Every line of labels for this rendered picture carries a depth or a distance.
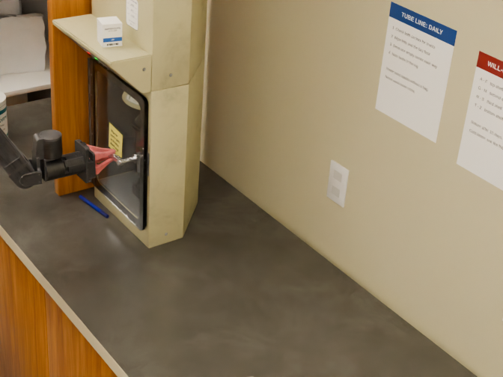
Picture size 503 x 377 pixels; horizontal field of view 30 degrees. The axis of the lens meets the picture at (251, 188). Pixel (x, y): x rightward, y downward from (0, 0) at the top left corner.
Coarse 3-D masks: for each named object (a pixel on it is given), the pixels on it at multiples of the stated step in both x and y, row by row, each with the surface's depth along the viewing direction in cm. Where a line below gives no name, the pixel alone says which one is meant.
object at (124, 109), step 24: (96, 72) 255; (96, 96) 259; (120, 96) 246; (96, 120) 262; (120, 120) 250; (144, 120) 238; (96, 144) 266; (144, 144) 241; (120, 168) 257; (144, 168) 245; (120, 192) 261; (144, 192) 249; (144, 216) 252
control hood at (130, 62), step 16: (80, 16) 248; (64, 32) 241; (80, 32) 238; (96, 32) 239; (96, 48) 230; (112, 48) 231; (128, 48) 232; (112, 64) 224; (128, 64) 226; (144, 64) 229; (128, 80) 229; (144, 80) 231
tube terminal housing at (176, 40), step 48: (96, 0) 247; (144, 0) 225; (192, 0) 229; (144, 48) 231; (192, 48) 238; (192, 96) 248; (192, 144) 258; (96, 192) 278; (192, 192) 269; (144, 240) 258
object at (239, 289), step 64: (0, 192) 278; (64, 256) 252; (128, 256) 254; (192, 256) 256; (256, 256) 258; (320, 256) 260; (128, 320) 230; (192, 320) 232; (256, 320) 233; (320, 320) 235; (384, 320) 237
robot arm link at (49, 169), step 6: (42, 162) 237; (48, 162) 238; (54, 162) 238; (60, 162) 239; (42, 168) 238; (48, 168) 237; (54, 168) 238; (60, 168) 239; (66, 168) 241; (42, 174) 239; (48, 174) 237; (54, 174) 238; (60, 174) 239; (48, 180) 239
